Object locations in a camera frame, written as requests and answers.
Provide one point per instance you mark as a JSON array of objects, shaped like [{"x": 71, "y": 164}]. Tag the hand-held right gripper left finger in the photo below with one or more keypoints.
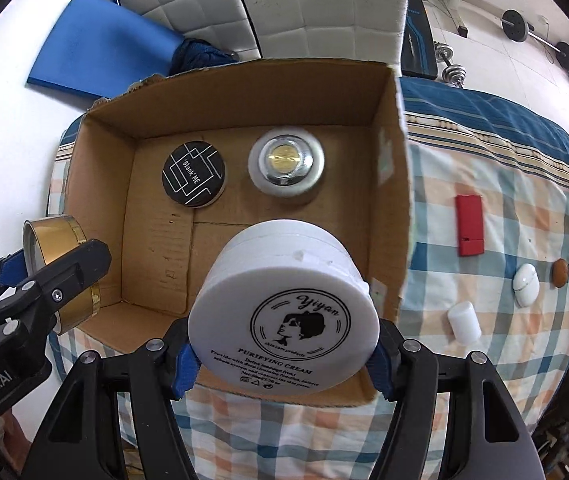
[{"x": 184, "y": 371}]

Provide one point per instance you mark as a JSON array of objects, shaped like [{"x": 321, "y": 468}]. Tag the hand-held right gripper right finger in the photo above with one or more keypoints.
[{"x": 383, "y": 360}]

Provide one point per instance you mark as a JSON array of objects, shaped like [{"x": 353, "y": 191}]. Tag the gold round tin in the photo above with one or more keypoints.
[{"x": 59, "y": 260}]

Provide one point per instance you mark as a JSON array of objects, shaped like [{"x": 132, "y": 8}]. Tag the white cream jar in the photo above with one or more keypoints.
[{"x": 284, "y": 310}]

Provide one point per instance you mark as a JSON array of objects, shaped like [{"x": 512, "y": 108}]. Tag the cardboard box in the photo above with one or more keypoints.
[{"x": 244, "y": 185}]

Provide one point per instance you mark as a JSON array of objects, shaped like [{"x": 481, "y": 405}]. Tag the small white bottle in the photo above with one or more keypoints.
[{"x": 463, "y": 322}]

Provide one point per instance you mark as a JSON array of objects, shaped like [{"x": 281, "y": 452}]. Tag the red rectangular case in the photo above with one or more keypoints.
[{"x": 469, "y": 225}]

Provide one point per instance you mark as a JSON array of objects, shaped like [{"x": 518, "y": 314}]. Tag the white oval case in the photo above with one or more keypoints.
[{"x": 525, "y": 285}]

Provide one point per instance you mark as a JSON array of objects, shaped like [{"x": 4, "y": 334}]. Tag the black round compact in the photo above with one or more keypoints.
[{"x": 194, "y": 173}]

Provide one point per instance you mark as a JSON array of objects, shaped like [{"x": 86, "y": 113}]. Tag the plaid blanket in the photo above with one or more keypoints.
[{"x": 494, "y": 210}]

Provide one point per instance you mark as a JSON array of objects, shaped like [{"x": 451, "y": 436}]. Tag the small brown oval object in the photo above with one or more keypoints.
[{"x": 560, "y": 273}]

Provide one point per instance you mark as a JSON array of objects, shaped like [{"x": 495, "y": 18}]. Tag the white jar with gold lid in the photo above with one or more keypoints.
[{"x": 286, "y": 162}]

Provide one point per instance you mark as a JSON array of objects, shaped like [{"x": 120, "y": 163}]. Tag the blue yoga mat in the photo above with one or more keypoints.
[{"x": 104, "y": 45}]

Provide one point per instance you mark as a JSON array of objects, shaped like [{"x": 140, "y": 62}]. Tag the dark blue net cloth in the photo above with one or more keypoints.
[{"x": 199, "y": 55}]

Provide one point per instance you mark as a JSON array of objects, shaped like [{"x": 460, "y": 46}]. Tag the chrome dumbbell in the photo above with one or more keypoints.
[{"x": 450, "y": 62}]

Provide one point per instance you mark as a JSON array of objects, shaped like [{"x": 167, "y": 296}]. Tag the black and blue bench pad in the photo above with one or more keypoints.
[{"x": 417, "y": 40}]

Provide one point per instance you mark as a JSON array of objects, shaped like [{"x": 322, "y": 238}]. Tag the white quilted mattress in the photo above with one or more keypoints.
[{"x": 264, "y": 5}]

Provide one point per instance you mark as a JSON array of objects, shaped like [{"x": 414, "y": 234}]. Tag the black barbell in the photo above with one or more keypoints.
[{"x": 539, "y": 32}]

